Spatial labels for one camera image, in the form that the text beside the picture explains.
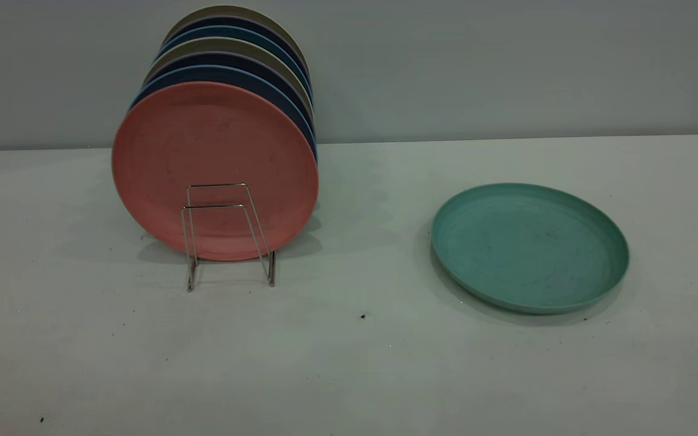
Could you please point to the teal blue round plate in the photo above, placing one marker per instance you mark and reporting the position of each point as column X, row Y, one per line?
column 234, row 31

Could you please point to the dark purple round plate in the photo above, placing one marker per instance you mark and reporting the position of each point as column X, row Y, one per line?
column 228, row 59

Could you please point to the green round plate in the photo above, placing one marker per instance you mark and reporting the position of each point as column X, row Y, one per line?
column 525, row 248

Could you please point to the pink round plate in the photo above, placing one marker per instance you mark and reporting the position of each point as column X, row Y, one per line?
column 203, row 139

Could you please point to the beige round plate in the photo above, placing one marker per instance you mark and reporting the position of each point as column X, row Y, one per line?
column 228, row 44
column 228, row 9

